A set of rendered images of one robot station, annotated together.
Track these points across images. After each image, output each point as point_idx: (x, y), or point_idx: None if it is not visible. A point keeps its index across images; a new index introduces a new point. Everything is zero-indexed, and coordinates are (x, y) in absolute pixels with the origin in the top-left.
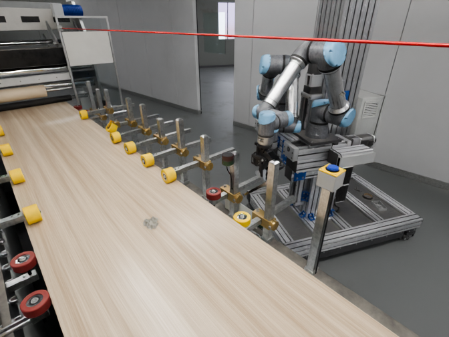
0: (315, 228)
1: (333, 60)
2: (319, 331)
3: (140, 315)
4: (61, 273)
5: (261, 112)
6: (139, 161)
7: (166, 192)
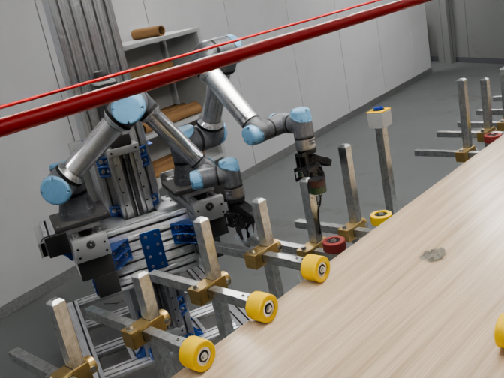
0: (389, 174)
1: None
2: (491, 172)
3: None
4: None
5: (302, 109)
6: (246, 336)
7: (352, 271)
